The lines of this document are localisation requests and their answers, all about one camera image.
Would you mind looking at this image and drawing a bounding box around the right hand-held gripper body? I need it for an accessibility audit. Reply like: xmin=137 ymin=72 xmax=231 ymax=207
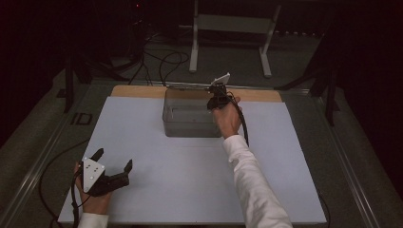
xmin=206 ymin=72 xmax=232 ymax=111

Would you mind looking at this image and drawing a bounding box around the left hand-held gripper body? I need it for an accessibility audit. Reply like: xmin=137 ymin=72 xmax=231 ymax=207
xmin=81 ymin=158 xmax=130 ymax=198

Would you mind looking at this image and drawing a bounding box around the clear grey lidded storage box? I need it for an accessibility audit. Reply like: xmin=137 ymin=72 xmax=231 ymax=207
xmin=162 ymin=82 xmax=228 ymax=139

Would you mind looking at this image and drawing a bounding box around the person's right hand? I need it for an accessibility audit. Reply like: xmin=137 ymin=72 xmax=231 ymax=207
xmin=211 ymin=96 xmax=243 ymax=141

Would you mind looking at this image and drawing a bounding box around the person's left hand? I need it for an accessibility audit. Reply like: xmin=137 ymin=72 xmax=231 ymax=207
xmin=73 ymin=161 xmax=113 ymax=216

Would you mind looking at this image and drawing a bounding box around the white table sheet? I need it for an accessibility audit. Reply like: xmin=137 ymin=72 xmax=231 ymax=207
xmin=57 ymin=95 xmax=328 ymax=225

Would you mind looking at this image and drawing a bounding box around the black metal stand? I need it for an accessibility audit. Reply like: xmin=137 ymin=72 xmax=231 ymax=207
xmin=274 ymin=32 xmax=342 ymax=127
xmin=56 ymin=51 xmax=96 ymax=115

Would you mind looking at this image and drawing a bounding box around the white metal stand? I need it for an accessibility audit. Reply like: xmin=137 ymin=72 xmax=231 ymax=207
xmin=188 ymin=0 xmax=282 ymax=79

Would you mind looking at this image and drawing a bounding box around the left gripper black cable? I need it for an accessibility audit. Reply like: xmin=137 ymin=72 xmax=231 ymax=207
xmin=69 ymin=170 xmax=86 ymax=228

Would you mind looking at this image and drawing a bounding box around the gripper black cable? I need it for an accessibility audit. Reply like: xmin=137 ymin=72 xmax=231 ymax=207
xmin=225 ymin=90 xmax=251 ymax=147
xmin=69 ymin=170 xmax=86 ymax=228

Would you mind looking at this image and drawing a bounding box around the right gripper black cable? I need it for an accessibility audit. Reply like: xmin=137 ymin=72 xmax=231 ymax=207
xmin=225 ymin=90 xmax=251 ymax=147

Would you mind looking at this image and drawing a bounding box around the black floor bracket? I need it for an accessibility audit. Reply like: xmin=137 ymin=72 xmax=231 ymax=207
xmin=69 ymin=111 xmax=95 ymax=126

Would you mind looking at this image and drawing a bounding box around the metal frame rail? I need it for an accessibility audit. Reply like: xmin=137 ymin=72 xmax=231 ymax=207
xmin=0 ymin=89 xmax=94 ymax=228
xmin=312 ymin=91 xmax=381 ymax=228

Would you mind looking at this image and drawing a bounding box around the looped black floor cable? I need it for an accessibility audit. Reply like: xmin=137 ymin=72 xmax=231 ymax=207
xmin=157 ymin=49 xmax=191 ymax=87

